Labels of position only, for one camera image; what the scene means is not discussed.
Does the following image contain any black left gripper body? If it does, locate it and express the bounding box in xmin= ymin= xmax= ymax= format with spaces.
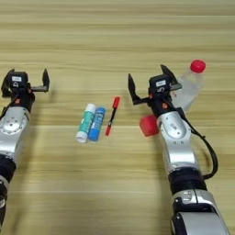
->
xmin=10 ymin=85 xmax=44 ymax=113

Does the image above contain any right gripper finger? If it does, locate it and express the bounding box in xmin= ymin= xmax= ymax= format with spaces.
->
xmin=160 ymin=63 xmax=179 ymax=87
xmin=128 ymin=73 xmax=152 ymax=106

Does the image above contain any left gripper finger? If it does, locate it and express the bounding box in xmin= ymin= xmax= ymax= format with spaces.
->
xmin=1 ymin=68 xmax=16 ymax=98
xmin=41 ymin=68 xmax=50 ymax=92

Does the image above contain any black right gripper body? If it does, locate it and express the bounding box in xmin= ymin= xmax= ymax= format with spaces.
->
xmin=149 ymin=84 xmax=186 ymax=119

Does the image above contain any red and black marker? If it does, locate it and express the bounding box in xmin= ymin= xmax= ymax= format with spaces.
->
xmin=105 ymin=96 xmax=121 ymax=137

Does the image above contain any red cube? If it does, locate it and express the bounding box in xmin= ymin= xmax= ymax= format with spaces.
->
xmin=139 ymin=114 xmax=161 ymax=138

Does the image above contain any clear bottle with red cap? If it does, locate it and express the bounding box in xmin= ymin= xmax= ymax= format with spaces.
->
xmin=171 ymin=59 xmax=207 ymax=113

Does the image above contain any blue glue stick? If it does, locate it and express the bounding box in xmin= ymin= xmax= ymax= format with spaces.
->
xmin=87 ymin=106 xmax=106 ymax=142

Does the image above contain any green glue stick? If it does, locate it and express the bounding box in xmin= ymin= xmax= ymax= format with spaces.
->
xmin=75 ymin=103 xmax=96 ymax=144

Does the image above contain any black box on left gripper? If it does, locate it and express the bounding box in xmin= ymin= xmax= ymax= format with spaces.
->
xmin=10 ymin=72 xmax=29 ymax=90

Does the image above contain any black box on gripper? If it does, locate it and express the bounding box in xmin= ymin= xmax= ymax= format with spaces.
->
xmin=149 ymin=73 xmax=173 ymax=95
xmin=10 ymin=72 xmax=29 ymax=90

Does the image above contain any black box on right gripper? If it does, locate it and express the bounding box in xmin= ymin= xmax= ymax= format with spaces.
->
xmin=149 ymin=73 xmax=173 ymax=95

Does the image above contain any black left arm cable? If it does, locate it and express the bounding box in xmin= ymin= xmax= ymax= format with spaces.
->
xmin=0 ymin=96 xmax=17 ymax=120

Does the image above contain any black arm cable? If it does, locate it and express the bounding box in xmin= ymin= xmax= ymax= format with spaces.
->
xmin=180 ymin=115 xmax=219 ymax=181
xmin=0 ymin=96 xmax=17 ymax=120

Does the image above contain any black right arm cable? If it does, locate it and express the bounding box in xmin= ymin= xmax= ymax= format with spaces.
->
xmin=180 ymin=115 xmax=219 ymax=181

